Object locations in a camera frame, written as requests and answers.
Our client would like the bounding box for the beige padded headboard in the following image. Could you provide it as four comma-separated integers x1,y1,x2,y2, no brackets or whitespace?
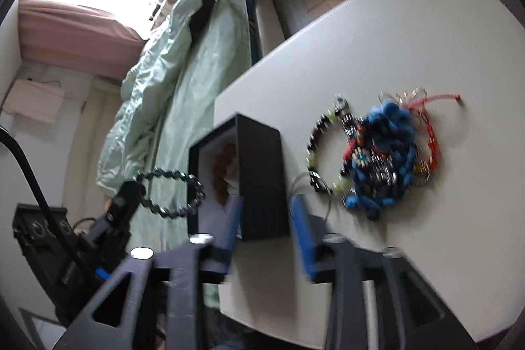
53,73,124,211

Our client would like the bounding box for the black silver bead bracelet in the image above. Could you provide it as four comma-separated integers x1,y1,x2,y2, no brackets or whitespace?
361,152,399,200

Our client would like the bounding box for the black jewelry box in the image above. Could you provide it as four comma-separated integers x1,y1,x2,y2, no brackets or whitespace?
188,113,292,243

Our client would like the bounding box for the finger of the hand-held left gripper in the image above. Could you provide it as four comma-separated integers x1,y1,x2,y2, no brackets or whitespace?
91,178,147,252

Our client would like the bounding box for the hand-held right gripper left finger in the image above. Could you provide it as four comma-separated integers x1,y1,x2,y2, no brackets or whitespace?
51,196,244,350

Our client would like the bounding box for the brown bead bracelet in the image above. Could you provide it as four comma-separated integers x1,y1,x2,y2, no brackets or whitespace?
211,143,239,208

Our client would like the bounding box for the light green duvet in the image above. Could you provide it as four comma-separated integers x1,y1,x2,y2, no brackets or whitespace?
96,0,247,200

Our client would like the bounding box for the wide pink curtain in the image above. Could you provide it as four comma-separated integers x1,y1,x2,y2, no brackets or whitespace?
18,0,149,83

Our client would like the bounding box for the bed with green sheet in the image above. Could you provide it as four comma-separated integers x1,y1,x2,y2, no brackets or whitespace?
96,0,272,252

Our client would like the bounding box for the black and green bead bracelet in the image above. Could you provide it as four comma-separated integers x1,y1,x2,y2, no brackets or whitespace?
305,109,358,197

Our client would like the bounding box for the black faceted bead bracelet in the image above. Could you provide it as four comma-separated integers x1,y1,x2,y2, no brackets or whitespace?
135,167,206,218

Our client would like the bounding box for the black cable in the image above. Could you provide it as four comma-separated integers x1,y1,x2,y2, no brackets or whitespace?
0,126,89,273

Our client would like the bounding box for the red cord bracelet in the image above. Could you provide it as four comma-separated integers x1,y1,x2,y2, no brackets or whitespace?
410,92,465,171

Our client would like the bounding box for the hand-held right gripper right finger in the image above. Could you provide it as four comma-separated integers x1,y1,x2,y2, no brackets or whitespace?
288,195,481,350

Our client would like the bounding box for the black cloth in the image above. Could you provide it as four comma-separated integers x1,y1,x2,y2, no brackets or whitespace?
189,0,216,48

